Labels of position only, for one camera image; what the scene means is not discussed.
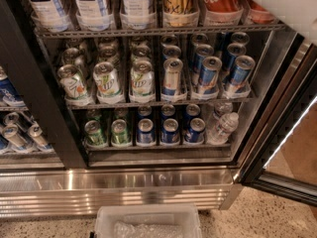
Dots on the red coke can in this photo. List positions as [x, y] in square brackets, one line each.
[256, 14]
[221, 12]

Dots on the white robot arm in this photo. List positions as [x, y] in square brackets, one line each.
[300, 15]

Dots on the front middle blue pepsi can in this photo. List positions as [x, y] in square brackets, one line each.
[169, 131]

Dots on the blue pepsi can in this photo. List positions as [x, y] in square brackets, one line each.
[169, 131]
[195, 131]
[146, 132]

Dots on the front left blue pepsi can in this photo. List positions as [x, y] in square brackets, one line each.
[146, 132]

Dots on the front right 7up can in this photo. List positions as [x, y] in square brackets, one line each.
[142, 87]

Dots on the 7up can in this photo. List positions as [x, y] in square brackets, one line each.
[77, 92]
[109, 89]
[142, 87]

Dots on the front right blue pepsi can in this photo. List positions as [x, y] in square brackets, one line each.
[195, 131]

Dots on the right green soda can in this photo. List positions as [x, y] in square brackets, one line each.
[120, 133]

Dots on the green soda can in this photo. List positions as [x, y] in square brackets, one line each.
[120, 133]
[94, 134]

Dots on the front silver red bull can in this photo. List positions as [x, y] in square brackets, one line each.
[172, 69]

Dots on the front middle 7up can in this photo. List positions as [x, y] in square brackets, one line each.
[109, 89]

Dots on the left green soda can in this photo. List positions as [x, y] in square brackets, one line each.
[94, 134]

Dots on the front left 7up can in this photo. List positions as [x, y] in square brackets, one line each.
[77, 92]

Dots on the gold yellow can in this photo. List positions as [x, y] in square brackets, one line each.
[179, 13]

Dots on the stainless steel fridge base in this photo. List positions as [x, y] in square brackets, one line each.
[83, 192]

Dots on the open glass fridge door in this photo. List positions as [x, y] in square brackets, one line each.
[283, 156]

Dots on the black fridge centre pillar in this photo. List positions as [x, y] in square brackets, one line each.
[31, 74]

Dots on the blue can left compartment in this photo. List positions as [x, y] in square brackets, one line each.
[9, 92]

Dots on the front left blue red bull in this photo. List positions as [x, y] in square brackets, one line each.
[208, 75]

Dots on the blue red bull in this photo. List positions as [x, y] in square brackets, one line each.
[208, 75]
[239, 75]

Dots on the front clear water bottle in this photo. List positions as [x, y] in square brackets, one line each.
[223, 128]

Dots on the front right blue red bull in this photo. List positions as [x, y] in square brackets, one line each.
[239, 75]

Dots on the right white tea bottle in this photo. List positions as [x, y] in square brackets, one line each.
[138, 14]

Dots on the white tea bottle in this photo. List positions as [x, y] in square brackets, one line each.
[138, 14]
[93, 15]
[52, 14]

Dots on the middle white tea bottle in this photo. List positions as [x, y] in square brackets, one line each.
[93, 15]

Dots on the clear plastic bin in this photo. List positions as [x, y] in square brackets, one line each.
[148, 221]

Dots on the left white tea bottle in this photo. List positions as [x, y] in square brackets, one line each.
[52, 14]

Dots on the middle wire shelf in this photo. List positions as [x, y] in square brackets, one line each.
[158, 103]

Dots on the wire shelf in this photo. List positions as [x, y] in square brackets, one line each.
[158, 103]
[158, 31]

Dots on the top wire shelf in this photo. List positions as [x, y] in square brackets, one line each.
[158, 31]

